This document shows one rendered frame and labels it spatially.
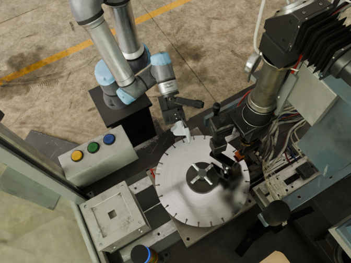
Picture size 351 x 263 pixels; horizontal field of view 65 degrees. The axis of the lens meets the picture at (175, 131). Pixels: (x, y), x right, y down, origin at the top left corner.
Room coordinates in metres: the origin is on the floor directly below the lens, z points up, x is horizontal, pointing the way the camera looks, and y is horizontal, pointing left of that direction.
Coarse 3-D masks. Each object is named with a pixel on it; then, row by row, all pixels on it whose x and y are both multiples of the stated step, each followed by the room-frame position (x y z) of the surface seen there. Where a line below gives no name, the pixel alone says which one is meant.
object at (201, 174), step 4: (192, 164) 0.32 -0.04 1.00; (212, 164) 0.30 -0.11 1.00; (196, 168) 0.30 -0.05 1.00; (208, 168) 0.29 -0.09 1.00; (200, 172) 0.28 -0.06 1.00; (204, 172) 0.28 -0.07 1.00; (196, 176) 0.27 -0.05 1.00; (200, 176) 0.27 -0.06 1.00; (204, 176) 0.27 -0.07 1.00; (192, 180) 0.26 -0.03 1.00; (196, 180) 0.26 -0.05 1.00; (208, 180) 0.25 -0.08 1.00
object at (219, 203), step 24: (192, 144) 0.41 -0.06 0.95; (168, 168) 0.33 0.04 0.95; (216, 168) 0.31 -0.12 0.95; (240, 168) 0.29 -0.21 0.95; (168, 192) 0.25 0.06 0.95; (192, 192) 0.23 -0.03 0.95; (216, 192) 0.22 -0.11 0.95; (240, 192) 0.21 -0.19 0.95; (192, 216) 0.16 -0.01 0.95; (216, 216) 0.14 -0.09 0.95
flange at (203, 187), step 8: (192, 168) 0.32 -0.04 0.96; (200, 168) 0.31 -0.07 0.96; (192, 176) 0.29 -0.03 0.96; (208, 176) 0.27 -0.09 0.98; (216, 176) 0.27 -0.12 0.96; (192, 184) 0.26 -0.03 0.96; (200, 184) 0.25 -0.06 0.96; (208, 184) 0.25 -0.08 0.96; (216, 184) 0.25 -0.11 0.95; (200, 192) 0.23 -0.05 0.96
